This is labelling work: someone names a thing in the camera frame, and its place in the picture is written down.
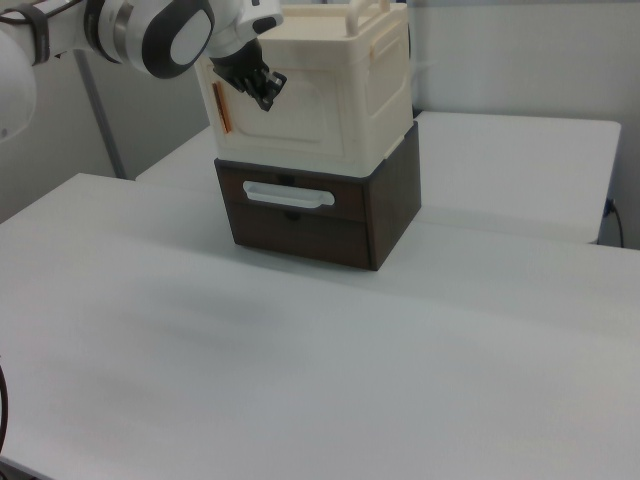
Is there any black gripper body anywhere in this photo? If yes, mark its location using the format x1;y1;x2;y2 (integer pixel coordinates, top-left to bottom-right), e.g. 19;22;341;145
208;40;265;92

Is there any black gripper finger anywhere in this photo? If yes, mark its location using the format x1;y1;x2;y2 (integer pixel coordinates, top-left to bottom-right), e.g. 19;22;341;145
233;68;271;104
255;69;289;113

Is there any cream cabinet door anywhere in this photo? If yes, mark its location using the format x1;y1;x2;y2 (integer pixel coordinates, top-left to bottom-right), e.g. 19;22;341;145
195;55;370;168

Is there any cream plastic cabinet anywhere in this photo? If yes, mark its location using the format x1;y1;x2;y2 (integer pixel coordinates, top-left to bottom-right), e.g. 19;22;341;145
194;0;415;177

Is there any dark brown drawer unit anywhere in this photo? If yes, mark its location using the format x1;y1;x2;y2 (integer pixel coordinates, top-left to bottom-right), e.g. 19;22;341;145
213;119;424;273

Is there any orange door handle strip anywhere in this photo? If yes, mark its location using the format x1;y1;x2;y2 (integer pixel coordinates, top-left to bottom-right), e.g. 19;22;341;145
211;81;233;136

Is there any white drawer handle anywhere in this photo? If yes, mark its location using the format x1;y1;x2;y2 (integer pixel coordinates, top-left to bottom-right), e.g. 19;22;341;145
241;178;336;208

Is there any grey metal post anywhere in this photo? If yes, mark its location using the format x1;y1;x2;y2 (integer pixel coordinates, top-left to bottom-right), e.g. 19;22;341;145
73;49;127;180

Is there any black arm strap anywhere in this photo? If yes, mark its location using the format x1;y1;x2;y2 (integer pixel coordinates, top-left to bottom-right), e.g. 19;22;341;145
23;3;52;65

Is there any black wall cable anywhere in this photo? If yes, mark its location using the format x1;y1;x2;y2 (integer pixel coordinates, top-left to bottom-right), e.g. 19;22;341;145
604;197;626;248

